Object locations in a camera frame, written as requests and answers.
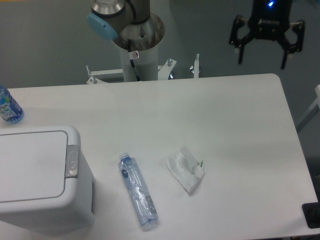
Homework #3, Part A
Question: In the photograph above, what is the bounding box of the black object at table edge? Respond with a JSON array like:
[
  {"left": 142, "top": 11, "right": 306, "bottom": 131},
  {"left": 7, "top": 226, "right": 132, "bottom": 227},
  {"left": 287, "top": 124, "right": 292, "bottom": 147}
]
[{"left": 302, "top": 202, "right": 320, "bottom": 229}]

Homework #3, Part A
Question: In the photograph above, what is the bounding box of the crumpled white plastic wrapper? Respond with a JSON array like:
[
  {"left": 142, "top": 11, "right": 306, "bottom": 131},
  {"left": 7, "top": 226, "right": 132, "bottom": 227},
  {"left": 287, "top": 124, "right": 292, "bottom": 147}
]
[{"left": 165, "top": 146, "right": 205, "bottom": 195}]

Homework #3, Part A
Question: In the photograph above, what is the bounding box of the blue labelled water bottle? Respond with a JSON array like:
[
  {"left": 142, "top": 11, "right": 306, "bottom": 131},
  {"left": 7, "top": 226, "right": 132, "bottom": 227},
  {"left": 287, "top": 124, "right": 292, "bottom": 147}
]
[{"left": 0, "top": 85, "right": 24, "bottom": 124}]

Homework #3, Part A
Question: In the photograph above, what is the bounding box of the crushed clear plastic bottle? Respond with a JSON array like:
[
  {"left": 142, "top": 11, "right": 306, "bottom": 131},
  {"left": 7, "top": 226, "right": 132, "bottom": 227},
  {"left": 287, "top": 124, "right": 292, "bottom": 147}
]
[{"left": 118, "top": 152, "right": 159, "bottom": 230}]

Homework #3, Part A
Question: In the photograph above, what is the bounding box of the white push-lid trash can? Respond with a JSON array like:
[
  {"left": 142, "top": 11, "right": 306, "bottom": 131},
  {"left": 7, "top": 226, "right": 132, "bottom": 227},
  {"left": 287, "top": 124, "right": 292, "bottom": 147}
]
[{"left": 0, "top": 125, "right": 96, "bottom": 232}]

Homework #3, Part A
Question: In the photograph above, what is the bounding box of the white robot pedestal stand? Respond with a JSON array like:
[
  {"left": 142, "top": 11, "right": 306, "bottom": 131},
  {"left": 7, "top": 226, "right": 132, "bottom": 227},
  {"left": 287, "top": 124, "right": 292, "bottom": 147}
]
[{"left": 85, "top": 44, "right": 202, "bottom": 85}]

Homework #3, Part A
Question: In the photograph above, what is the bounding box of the white frame at right edge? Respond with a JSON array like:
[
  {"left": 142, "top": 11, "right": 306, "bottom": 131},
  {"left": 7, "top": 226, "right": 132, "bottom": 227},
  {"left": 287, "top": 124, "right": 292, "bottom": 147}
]
[{"left": 295, "top": 84, "right": 320, "bottom": 133}]

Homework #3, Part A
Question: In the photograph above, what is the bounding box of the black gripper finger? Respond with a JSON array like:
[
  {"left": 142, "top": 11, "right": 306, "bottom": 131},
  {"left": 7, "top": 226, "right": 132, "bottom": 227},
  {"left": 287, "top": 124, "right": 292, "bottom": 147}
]
[
  {"left": 228, "top": 14, "right": 255, "bottom": 65},
  {"left": 280, "top": 19, "right": 306, "bottom": 70}
]

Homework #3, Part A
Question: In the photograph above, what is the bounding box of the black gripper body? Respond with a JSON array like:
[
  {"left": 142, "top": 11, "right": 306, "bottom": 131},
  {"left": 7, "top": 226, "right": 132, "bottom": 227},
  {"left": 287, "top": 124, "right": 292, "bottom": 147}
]
[{"left": 246, "top": 0, "right": 292, "bottom": 42}]

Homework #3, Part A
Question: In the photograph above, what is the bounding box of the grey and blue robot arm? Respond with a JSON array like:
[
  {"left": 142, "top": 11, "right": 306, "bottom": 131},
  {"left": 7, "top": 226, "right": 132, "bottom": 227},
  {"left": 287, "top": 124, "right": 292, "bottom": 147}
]
[{"left": 86, "top": 0, "right": 305, "bottom": 69}]

